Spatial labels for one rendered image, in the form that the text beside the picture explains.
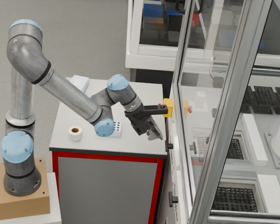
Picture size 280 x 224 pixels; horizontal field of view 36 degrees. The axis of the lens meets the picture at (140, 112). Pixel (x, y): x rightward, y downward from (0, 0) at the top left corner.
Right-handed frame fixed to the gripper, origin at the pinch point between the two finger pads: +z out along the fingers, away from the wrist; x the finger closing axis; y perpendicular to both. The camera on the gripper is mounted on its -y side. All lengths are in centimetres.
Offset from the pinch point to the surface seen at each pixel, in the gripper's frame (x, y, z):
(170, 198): 25.9, 7.0, 9.9
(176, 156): 4.1, -0.6, 10.0
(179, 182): 19.3, 1.7, 10.7
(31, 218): 19, 60, -10
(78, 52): -252, 67, 38
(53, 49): -258, 86, 24
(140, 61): -86, 0, 5
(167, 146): -4.2, 1.5, 9.3
